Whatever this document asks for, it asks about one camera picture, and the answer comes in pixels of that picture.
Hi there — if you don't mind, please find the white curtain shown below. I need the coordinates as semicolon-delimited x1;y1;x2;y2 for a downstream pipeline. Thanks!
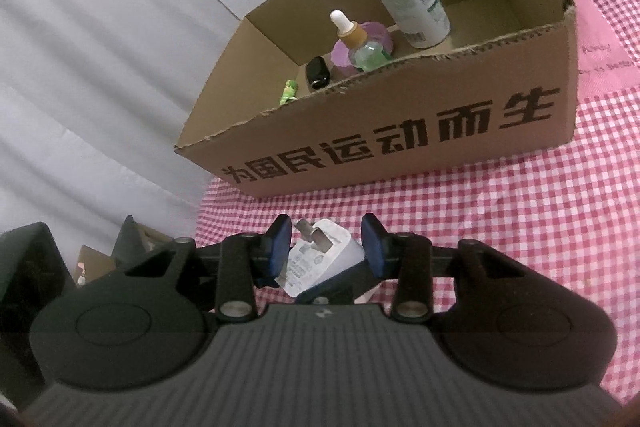
0;0;321;288

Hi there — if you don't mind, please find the pink plastic bowl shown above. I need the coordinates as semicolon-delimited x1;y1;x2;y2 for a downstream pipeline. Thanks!
331;21;396;80

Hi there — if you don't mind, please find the pink heart printed blanket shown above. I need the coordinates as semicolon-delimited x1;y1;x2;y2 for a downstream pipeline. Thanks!
527;0;640;105

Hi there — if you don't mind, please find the green lip balm tube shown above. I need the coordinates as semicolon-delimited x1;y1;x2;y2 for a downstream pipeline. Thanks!
277;79;300;108

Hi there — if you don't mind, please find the brown cardboard box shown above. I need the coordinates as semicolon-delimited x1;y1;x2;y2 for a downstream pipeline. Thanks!
174;0;580;198

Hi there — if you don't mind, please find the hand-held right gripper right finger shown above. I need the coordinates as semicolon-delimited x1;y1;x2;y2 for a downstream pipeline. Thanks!
360;213;542;324

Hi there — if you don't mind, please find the pink checkered tablecloth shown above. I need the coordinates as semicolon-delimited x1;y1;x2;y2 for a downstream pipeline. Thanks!
192;0;640;408

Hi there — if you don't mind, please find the green dropper bottle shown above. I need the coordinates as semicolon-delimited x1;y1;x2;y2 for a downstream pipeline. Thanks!
329;9;393;74

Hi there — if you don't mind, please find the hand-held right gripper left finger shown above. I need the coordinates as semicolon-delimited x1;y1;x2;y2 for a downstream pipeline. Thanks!
121;213;293;324

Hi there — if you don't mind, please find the white charger plug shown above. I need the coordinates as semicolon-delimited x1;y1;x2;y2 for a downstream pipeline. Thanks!
282;218;373;305

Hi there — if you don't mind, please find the small cardboard box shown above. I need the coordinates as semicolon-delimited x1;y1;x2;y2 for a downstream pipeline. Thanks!
72;227;176;288

